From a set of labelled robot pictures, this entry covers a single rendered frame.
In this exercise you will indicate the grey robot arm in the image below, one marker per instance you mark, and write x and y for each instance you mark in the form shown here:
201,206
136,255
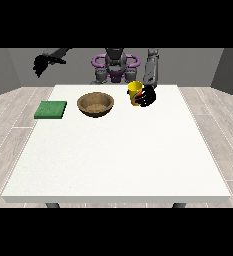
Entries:
151,70
56,52

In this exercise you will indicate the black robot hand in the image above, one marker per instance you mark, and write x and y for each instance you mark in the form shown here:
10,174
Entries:
148,96
41,64

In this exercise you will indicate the yellow cup with melon print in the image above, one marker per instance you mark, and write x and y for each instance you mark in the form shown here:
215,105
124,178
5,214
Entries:
134,91

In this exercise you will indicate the green square pad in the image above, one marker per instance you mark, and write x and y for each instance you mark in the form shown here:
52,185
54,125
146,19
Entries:
50,109

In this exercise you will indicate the brown wooden bowl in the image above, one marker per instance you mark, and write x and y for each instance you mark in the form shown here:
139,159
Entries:
95,104

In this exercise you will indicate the grey robot trunk purple rings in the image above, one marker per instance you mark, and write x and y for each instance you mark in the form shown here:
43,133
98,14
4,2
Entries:
114,65

